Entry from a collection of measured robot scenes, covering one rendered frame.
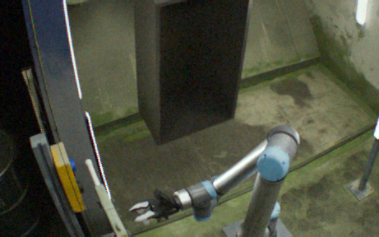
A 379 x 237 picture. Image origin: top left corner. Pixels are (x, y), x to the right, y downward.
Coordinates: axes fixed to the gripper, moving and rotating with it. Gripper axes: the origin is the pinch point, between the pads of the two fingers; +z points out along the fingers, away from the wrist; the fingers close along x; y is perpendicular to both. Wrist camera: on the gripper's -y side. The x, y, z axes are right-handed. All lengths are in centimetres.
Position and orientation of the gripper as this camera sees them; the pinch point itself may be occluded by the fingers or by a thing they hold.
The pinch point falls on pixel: (134, 214)
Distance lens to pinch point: 181.4
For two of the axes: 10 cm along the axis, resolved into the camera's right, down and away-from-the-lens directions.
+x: -4.3, -5.7, 7.0
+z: -9.0, 3.0, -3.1
